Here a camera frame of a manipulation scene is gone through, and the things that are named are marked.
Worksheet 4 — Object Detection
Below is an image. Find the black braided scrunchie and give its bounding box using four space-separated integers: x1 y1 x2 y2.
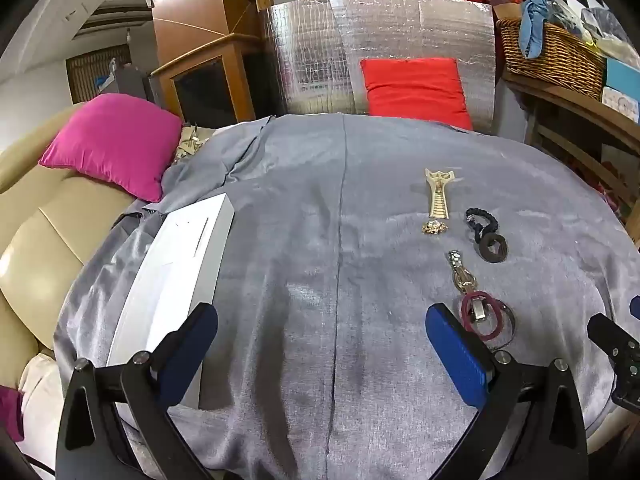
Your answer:
465 207 501 242

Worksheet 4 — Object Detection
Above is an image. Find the teal box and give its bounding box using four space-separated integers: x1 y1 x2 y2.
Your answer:
601 56 640 123

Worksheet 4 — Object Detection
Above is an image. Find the maroon hair tie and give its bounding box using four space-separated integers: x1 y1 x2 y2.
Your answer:
460 290 504 342

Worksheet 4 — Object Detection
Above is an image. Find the beige leather sofa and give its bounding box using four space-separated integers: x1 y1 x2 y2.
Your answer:
0 102 138 480

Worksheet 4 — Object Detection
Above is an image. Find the silver foil insulation sheet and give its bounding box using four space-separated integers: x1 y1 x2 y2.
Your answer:
259 0 497 136

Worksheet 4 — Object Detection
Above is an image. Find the thin black hair tie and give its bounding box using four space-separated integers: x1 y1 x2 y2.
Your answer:
480 300 517 348

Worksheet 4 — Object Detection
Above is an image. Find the grey velvet blanket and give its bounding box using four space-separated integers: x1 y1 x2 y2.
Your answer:
54 112 632 480

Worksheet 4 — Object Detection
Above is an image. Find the black hair tie ring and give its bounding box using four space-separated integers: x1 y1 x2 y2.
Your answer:
481 232 509 264

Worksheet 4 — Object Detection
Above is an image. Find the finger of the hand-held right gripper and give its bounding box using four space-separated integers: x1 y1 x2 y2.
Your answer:
586 296 640 413

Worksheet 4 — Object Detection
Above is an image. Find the red cushion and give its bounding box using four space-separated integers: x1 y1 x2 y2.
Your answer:
360 57 474 132

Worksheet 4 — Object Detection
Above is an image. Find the brown slatted blind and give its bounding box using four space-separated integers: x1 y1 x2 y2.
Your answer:
65 45 133 106

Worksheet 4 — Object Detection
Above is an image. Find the white flat box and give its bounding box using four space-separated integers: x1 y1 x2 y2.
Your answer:
106 194 236 409

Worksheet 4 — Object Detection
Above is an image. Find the wooden cabinet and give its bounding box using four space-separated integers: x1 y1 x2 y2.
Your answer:
147 0 273 128

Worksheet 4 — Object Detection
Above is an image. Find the magenta pillow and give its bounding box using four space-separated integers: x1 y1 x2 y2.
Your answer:
39 93 183 204

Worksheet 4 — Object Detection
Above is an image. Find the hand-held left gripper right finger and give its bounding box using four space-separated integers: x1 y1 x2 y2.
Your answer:
425 302 591 480

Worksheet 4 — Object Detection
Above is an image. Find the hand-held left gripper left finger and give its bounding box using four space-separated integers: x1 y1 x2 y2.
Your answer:
55 302 221 480

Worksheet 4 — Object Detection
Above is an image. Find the beige patterned cloth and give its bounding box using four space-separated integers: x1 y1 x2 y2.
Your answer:
172 122 221 166

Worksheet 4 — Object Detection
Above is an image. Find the blue cloth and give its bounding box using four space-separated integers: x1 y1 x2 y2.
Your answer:
517 0 553 58

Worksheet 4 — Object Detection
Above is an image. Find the magenta cloth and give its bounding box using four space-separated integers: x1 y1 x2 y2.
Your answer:
0 385 26 443

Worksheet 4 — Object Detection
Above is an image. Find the wooden shelf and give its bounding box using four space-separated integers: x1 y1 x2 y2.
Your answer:
501 71 640 246

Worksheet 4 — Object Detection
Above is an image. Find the beige hair claw clip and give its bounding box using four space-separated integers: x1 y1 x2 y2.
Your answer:
424 168 458 222

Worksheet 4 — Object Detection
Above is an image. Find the wicker basket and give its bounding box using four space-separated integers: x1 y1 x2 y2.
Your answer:
496 17 608 102

